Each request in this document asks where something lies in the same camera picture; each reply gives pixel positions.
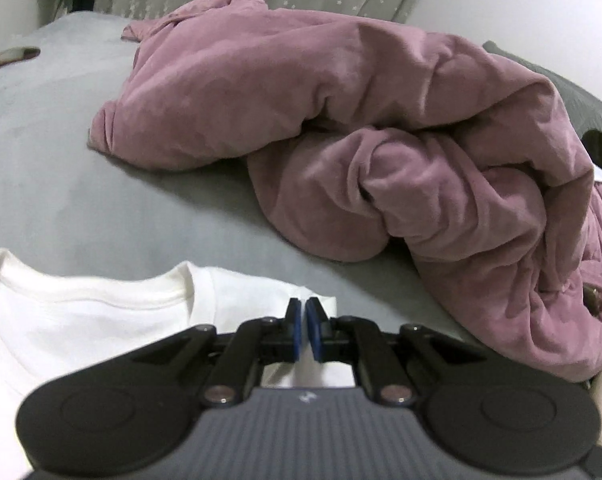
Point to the pink quilt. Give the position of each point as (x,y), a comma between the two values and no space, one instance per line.
(331,110)

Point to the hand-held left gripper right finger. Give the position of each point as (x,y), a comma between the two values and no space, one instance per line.
(315,336)

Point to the brown flat slipper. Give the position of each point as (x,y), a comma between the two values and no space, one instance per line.
(16,55)

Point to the white sweatshirt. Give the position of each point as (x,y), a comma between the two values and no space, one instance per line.
(106,320)

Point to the grey pillow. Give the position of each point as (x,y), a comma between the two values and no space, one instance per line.
(571,90)

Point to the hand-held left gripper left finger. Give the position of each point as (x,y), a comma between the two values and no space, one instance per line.
(295,336)

